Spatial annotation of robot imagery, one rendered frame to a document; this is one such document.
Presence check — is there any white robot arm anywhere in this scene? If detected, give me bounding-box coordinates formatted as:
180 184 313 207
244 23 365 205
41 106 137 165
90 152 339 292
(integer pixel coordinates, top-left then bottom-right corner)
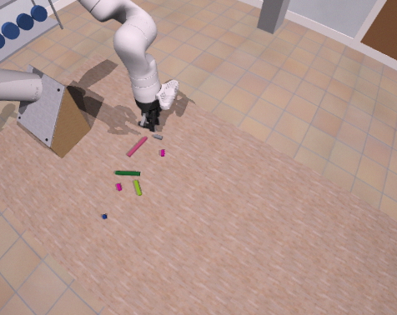
0 0 178 110

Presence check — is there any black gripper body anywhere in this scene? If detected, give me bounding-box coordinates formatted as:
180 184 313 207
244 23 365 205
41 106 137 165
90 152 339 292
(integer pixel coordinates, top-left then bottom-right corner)
134 98 159 118

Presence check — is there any pink rod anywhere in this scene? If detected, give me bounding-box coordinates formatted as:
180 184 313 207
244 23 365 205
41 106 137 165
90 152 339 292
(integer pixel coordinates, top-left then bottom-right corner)
128 137 147 157

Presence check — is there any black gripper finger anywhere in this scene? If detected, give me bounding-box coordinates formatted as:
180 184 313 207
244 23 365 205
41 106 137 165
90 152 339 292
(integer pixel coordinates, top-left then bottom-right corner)
155 106 162 125
138 109 157 133

